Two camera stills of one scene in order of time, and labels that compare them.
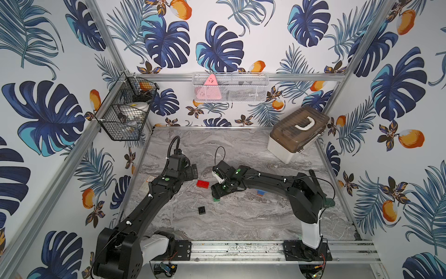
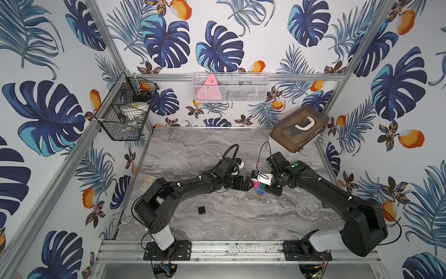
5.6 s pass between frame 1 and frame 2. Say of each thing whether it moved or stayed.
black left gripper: moved
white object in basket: stayed
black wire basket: stayed
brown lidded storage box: stayed
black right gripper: moved
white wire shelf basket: stayed
